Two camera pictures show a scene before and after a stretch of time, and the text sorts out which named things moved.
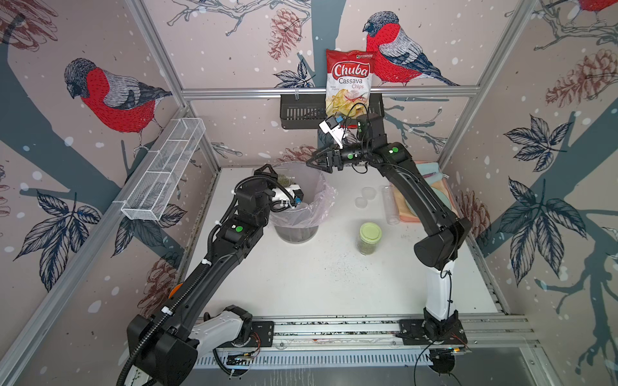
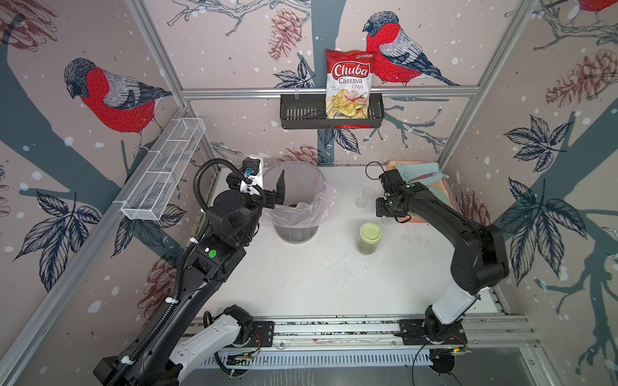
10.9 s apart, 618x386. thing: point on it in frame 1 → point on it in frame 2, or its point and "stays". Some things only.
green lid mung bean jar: x=369 y=235 stays
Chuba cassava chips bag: x=348 y=80 stays
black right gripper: x=331 y=159 → x=380 y=212
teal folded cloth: x=431 y=173 stays
